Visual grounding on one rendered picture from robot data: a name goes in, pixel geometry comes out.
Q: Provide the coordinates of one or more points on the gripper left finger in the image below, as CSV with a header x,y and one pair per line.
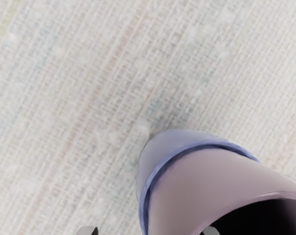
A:
x,y
87,231

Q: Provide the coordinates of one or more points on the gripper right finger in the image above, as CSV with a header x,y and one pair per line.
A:
x,y
210,231

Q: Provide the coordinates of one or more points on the mauve cup with blue band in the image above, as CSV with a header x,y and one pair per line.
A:
x,y
201,176

